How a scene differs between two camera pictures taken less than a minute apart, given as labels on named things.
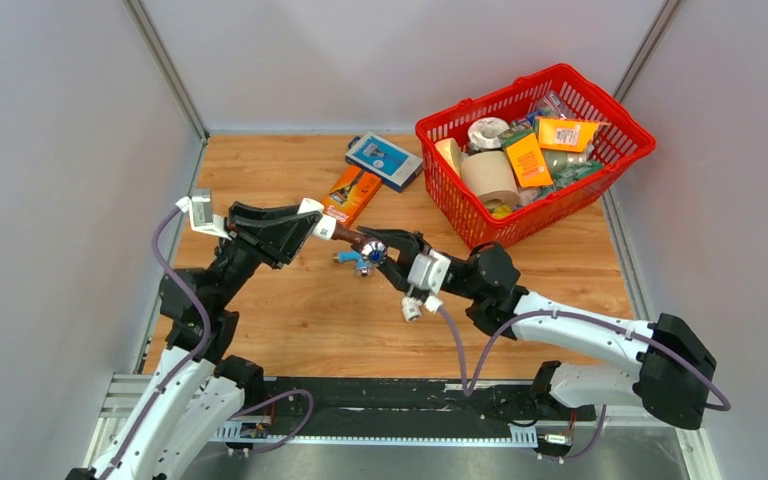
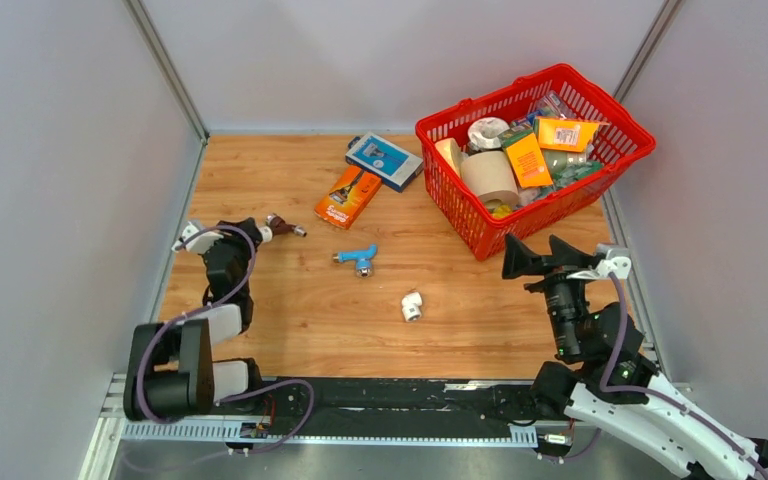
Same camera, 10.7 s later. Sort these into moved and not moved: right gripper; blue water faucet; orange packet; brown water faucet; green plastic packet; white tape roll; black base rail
Moved: right gripper; brown water faucet
Not moved: black base rail; green plastic packet; orange packet; white tape roll; blue water faucet
